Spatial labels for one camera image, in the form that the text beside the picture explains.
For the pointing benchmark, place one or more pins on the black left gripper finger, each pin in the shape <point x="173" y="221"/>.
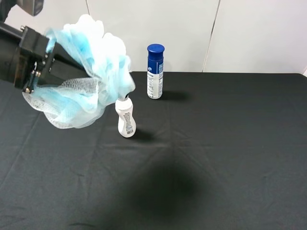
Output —
<point x="63" y="61"/>
<point x="56" y="71"/>

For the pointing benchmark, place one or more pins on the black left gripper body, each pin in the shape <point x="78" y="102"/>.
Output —
<point x="34" y="61"/>

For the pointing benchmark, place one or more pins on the blue white mesh bath loofah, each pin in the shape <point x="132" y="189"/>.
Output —
<point x="77" y="103"/>

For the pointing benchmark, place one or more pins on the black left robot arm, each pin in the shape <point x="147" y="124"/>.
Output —
<point x="10" y="37"/>

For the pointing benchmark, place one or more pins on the small white bottle black cap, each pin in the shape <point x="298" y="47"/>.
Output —
<point x="126" y="122"/>

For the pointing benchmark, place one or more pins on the tall blue white spray bottle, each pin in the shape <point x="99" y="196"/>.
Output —
<point x="155" y="70"/>

